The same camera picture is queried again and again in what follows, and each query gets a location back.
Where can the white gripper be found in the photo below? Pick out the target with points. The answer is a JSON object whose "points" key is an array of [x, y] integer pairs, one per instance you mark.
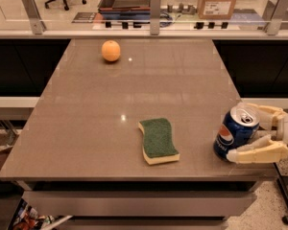
{"points": [[267, 149]]}

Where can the middle metal glass bracket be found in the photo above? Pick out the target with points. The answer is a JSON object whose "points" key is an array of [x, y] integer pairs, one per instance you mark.
{"points": [[154, 16]]}

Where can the left metal glass bracket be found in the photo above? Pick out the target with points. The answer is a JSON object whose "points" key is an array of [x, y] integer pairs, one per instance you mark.
{"points": [[36, 23]]}

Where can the colourful snack bag bin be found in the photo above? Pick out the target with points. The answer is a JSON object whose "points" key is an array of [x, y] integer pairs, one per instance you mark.
{"points": [[26, 217]]}

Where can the metal glass bracket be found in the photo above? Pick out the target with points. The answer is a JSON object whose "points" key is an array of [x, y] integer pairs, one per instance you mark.
{"points": [[36, 23], [273, 15], [154, 16]]}

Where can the orange fruit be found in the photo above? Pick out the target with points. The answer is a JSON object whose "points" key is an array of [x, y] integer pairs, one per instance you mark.
{"points": [[111, 50]]}

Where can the grey metal tray box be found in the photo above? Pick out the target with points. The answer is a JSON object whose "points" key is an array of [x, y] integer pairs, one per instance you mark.
{"points": [[126, 0]]}

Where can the blue pepsi can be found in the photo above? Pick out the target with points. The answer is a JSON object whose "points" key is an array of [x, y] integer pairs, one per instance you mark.
{"points": [[238, 127]]}

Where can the cardboard box with label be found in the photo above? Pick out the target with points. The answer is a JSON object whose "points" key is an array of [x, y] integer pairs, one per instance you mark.
{"points": [[215, 9]]}

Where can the green yellow sponge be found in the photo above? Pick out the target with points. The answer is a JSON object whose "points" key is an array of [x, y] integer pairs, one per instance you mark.
{"points": [[157, 145]]}

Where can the right metal glass bracket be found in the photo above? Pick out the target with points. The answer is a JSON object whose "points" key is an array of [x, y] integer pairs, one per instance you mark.
{"points": [[273, 15]]}

